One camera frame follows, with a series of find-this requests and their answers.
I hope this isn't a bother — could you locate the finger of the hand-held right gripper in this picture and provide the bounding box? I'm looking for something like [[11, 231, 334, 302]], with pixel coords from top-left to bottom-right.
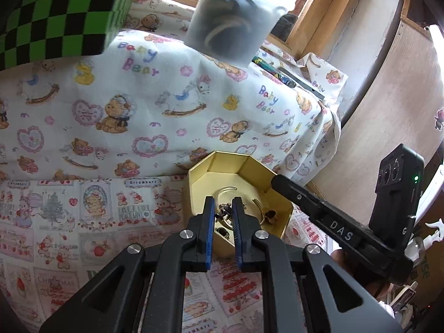
[[271, 174, 327, 223]]

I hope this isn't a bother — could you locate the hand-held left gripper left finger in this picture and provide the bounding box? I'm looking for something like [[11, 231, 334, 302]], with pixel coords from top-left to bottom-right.
[[40, 196, 216, 333]]

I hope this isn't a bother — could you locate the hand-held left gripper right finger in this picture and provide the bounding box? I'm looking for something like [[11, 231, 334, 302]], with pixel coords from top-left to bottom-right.
[[232, 196, 405, 333]]

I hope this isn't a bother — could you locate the chain with charms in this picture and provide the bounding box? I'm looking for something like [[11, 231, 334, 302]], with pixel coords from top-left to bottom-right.
[[215, 203, 238, 221]]

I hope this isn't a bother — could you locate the silver bangle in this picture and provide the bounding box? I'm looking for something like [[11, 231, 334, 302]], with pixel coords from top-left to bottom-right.
[[214, 186, 264, 223]]

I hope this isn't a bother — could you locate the gold octagonal box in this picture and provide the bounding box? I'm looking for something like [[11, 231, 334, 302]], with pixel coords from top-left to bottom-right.
[[187, 151, 295, 259]]

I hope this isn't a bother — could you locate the person's right hand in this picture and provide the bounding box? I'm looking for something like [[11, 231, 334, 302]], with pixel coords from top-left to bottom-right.
[[331, 248, 394, 301]]

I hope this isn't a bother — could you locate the white spray bottle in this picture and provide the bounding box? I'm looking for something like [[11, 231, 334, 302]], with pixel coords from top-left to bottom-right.
[[404, 218, 444, 261]]

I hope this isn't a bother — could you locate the plywood board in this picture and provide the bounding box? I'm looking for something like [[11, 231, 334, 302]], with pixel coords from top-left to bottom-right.
[[312, 0, 444, 226]]

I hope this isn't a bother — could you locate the strawberry printed pink cloth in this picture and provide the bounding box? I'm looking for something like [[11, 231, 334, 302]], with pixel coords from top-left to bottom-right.
[[0, 175, 334, 333]]

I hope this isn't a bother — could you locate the bear printed white cloth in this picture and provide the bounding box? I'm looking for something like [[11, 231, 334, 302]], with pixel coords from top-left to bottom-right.
[[0, 0, 349, 188]]

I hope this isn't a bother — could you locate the translucent plastic container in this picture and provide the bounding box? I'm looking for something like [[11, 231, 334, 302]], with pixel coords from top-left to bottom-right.
[[184, 0, 299, 68]]

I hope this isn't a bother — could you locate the green black checkered box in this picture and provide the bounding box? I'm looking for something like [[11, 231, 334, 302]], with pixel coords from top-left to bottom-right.
[[0, 0, 143, 72]]

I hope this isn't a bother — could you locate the wooden frame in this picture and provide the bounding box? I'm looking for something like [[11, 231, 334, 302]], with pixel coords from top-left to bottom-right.
[[271, 0, 347, 63]]

